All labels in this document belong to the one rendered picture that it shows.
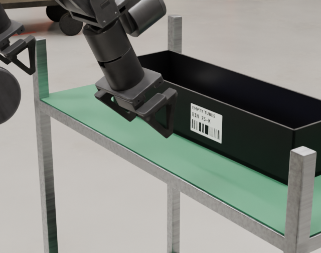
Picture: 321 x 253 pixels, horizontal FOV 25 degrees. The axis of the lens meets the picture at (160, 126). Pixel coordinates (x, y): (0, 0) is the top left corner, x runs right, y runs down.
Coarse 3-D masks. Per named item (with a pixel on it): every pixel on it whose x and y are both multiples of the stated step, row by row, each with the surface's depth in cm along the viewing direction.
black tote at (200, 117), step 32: (160, 64) 181; (192, 64) 175; (192, 96) 151; (224, 96) 169; (256, 96) 160; (288, 96) 153; (192, 128) 154; (224, 128) 145; (256, 128) 138; (288, 128) 131; (320, 128) 135; (256, 160) 140; (288, 160) 133; (320, 160) 138
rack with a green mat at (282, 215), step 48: (48, 96) 182; (48, 144) 186; (144, 144) 154; (192, 144) 154; (48, 192) 191; (192, 192) 136; (240, 192) 132; (288, 192) 115; (48, 240) 195; (288, 240) 117
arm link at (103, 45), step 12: (120, 12) 106; (108, 24) 105; (120, 24) 106; (132, 24) 108; (84, 36) 106; (96, 36) 104; (108, 36) 105; (120, 36) 106; (96, 48) 106; (108, 48) 106; (120, 48) 106; (108, 60) 107
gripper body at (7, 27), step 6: (0, 6) 141; (0, 12) 140; (0, 18) 141; (6, 18) 142; (0, 24) 141; (6, 24) 142; (12, 24) 143; (18, 24) 142; (0, 30) 141; (6, 30) 142; (12, 30) 141; (18, 30) 141; (24, 30) 142; (0, 36) 141; (6, 36) 140; (0, 42) 140; (6, 42) 140
